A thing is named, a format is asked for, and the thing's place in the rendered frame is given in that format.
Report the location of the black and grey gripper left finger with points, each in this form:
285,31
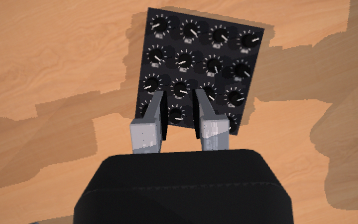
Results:
148,132

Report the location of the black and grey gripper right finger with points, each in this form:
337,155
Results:
211,129

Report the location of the black knob box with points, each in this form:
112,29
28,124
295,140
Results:
180,60

